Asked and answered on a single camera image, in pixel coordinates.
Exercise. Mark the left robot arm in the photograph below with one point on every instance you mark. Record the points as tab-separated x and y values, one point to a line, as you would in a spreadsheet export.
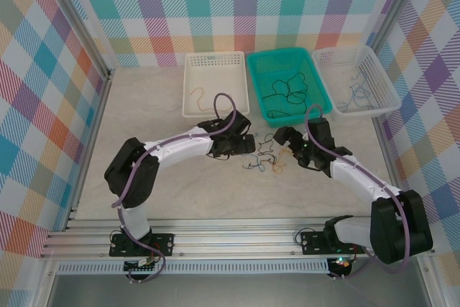
179	145

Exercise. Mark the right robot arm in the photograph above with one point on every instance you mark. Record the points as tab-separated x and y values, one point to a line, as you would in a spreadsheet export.
359	181

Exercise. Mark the opaque white plastic basket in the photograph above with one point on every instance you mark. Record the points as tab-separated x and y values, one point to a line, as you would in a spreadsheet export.
215	73

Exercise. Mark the teal plastic basket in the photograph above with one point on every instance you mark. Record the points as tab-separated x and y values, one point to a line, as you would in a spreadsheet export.
262	69

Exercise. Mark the translucent white plastic basket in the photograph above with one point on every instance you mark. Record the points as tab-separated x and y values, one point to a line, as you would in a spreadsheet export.
334	80

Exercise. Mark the small circuit board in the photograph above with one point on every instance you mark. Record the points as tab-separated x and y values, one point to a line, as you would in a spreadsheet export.
341	263
142	263

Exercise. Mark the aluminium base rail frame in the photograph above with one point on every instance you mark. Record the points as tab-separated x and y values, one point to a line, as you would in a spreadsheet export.
233	238

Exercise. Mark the aluminium corner post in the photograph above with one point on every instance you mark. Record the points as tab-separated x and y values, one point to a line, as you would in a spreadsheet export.
79	23
399	8

